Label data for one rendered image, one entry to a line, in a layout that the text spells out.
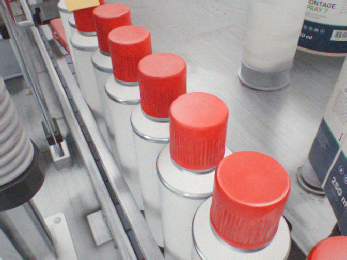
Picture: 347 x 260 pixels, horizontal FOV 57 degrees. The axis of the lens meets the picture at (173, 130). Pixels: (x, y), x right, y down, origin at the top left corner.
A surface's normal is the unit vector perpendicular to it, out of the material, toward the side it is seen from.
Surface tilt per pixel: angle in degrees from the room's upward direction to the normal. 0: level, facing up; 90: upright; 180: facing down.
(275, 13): 92
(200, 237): 45
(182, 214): 90
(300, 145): 0
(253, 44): 89
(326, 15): 90
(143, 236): 0
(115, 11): 2
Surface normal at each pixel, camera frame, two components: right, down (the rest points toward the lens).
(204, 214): -0.66, -0.65
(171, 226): -0.70, 0.49
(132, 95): -0.01, -0.04
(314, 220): -0.02, -0.73
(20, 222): 0.45, 0.59
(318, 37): -0.46, 0.61
